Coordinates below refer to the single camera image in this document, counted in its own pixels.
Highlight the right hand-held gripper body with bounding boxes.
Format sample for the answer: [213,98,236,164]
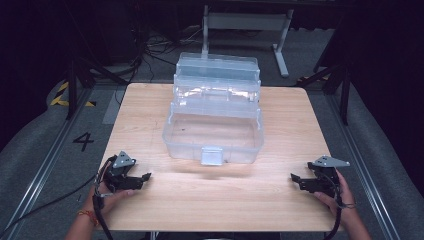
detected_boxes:
[306,155,351,200]

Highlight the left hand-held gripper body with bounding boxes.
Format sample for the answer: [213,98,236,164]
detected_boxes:
[100,150,141,193]

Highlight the person's left hand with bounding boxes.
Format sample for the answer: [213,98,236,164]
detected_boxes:
[83,165,138,217]

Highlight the person's right hand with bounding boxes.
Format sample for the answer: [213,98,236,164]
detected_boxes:
[312,169,357,219]

